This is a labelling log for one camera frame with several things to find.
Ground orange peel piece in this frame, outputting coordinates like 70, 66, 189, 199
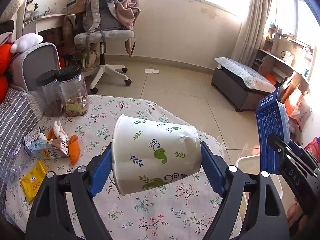
68, 135, 80, 165

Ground dark jar black lid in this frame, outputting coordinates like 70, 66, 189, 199
36, 70, 63, 117

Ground white paper on floor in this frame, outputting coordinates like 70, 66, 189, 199
145, 69, 159, 74

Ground grey backpack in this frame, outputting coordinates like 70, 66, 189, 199
82, 0, 124, 33

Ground orange peel pieces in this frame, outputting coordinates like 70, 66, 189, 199
47, 129, 56, 140

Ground beige curtain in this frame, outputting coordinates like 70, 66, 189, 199
231, 0, 272, 66

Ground wooden desk shelf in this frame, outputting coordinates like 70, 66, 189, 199
252, 33, 317, 103

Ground blue milk carton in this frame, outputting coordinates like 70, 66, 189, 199
26, 138, 69, 160

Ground white blue small box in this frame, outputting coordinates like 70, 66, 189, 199
23, 127, 40, 146

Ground floral tablecloth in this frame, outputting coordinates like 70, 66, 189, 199
4, 94, 243, 240

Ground white office chair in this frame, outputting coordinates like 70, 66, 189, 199
73, 0, 135, 94

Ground pink blanket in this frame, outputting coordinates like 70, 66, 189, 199
116, 0, 140, 57

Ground small white tissue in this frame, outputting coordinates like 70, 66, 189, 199
39, 133, 47, 141

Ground crumpled white tissue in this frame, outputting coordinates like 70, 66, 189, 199
53, 120, 69, 143

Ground white trash bin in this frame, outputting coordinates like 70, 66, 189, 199
235, 154, 283, 222

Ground floral white paper cup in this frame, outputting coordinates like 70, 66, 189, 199
111, 115, 201, 195

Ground grey armchair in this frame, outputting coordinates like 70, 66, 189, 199
9, 42, 60, 93

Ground yellow snack wrapper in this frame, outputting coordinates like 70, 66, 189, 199
21, 160, 48, 203

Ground grey storage ottoman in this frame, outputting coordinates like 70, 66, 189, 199
211, 67, 269, 112

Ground grey striped cushion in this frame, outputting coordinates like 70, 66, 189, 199
1, 88, 43, 208

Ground quilted blue cover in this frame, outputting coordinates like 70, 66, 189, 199
215, 57, 276, 93

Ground blue cardboard box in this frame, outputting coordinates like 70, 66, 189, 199
255, 88, 291, 175

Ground clear jar black lid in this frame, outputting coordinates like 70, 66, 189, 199
56, 65, 88, 117

